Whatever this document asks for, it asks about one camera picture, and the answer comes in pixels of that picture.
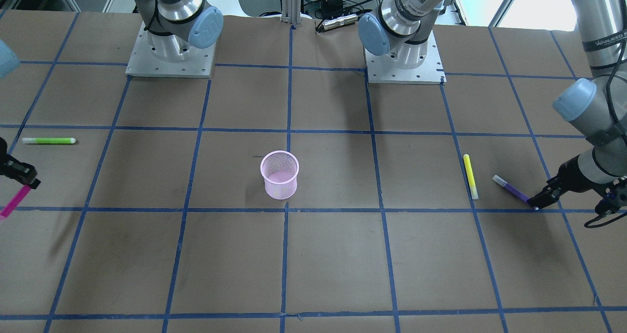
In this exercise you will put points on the black power adapter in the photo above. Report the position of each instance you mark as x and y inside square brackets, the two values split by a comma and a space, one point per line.
[332, 4]

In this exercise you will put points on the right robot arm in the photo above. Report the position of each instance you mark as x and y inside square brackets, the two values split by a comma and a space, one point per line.
[196, 22]

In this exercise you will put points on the yellow pen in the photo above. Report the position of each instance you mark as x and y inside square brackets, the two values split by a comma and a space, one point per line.
[470, 177]

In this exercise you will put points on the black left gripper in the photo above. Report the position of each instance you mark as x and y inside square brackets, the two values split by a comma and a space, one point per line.
[571, 172]

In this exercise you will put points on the pink mesh cup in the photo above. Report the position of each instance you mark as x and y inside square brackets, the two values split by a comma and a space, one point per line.
[280, 169]

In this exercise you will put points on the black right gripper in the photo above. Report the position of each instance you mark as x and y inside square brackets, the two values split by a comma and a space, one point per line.
[14, 169]

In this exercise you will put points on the pink pen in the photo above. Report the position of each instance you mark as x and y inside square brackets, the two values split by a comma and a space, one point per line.
[15, 202]

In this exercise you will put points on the purple pen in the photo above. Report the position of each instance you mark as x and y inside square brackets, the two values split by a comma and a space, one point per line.
[512, 189]

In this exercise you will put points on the aluminium frame post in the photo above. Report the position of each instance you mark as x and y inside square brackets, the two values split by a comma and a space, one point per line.
[291, 12]

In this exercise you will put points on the green pen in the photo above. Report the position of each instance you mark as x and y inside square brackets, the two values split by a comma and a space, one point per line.
[55, 141]

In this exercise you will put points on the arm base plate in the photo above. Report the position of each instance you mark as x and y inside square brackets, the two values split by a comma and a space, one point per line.
[169, 57]
[410, 64]

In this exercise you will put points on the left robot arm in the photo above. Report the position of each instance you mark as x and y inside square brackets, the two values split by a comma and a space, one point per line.
[595, 107]

